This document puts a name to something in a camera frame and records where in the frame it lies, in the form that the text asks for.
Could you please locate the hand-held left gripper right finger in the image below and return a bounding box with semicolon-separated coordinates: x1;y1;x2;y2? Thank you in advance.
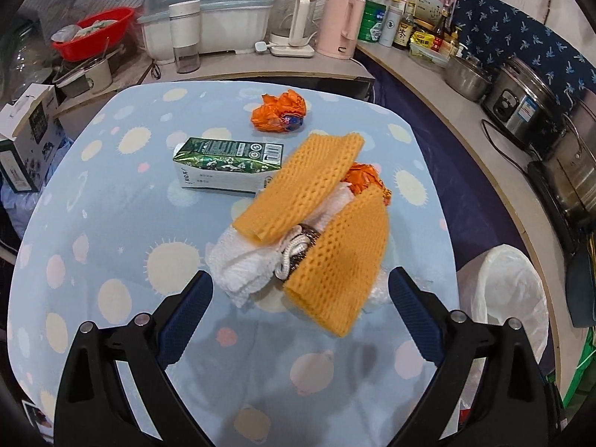
388;266;562;447

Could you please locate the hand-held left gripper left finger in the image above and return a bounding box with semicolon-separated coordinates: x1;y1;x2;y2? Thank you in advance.
53;269;215;447

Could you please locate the white tissue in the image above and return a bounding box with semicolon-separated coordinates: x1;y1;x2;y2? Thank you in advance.
207;223;292;309

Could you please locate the orange foam net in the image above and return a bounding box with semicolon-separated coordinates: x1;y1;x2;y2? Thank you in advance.
233;133;365;245
283;185;391;338

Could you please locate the trash bin with white bag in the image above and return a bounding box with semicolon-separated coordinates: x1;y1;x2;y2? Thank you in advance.
456;243;551;434

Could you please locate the steel scourer with white cord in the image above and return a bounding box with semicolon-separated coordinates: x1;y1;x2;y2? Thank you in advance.
275;223;324;282

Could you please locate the white paper towel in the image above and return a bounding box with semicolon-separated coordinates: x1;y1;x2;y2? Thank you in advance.
317;181;357;229

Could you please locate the large orange wrapper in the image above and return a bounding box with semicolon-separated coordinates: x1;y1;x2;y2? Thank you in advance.
342;162;393;206

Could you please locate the blue dotted tablecloth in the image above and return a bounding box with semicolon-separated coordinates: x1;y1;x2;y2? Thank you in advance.
9;79;459;447

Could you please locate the dark purple cloth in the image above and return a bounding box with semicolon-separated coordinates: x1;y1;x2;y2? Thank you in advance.
358;63;559;368

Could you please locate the green milk carton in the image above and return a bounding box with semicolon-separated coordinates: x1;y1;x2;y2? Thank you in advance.
172;137;285;194

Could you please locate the black induction cooker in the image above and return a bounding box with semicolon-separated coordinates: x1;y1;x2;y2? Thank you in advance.
526;161;596;329

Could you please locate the green bag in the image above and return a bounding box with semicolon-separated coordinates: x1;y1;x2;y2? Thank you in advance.
562;326;596;408

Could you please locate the large steel pot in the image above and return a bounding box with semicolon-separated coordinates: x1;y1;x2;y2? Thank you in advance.
538;98;596;224

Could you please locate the small crumpled orange wrapper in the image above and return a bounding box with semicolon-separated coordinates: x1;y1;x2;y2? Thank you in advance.
250;88;308;135

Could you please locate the printed cardboard box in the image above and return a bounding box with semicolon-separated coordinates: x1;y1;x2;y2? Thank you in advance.
0;83;66;194

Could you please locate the steel rice cooker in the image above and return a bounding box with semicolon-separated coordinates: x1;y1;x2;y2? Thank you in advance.
481;56;576;143

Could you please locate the steel bowl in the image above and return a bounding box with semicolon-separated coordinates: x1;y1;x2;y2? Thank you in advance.
443;53;494;102

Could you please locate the white tumbler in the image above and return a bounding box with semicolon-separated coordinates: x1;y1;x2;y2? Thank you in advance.
168;1;203;74

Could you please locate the dark sauce bottle white label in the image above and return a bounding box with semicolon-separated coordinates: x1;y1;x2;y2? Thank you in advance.
392;0;417;52

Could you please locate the dark bottle with red label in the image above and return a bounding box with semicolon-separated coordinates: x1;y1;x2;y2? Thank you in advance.
431;4;452;52

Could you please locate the red plastic basin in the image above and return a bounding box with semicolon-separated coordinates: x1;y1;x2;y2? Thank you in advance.
50;7;136;62

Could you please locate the green can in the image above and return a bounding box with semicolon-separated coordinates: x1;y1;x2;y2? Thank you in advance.
358;0;389;45

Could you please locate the white dish rack with lid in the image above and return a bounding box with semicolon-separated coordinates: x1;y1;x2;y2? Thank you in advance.
137;0;275;63

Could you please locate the pink electric kettle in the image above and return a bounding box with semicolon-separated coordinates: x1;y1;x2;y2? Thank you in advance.
316;0;368;60

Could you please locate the navy printed cloth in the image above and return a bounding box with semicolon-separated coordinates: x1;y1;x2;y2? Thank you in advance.
451;0;596;117

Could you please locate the pale cardboard box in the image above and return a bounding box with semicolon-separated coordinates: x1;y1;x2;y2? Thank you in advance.
406;0;445;22

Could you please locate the glass electric kettle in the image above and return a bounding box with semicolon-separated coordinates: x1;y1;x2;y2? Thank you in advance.
269;0;320;59

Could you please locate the black power cable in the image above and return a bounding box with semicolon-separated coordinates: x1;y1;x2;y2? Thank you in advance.
481;118;541;182

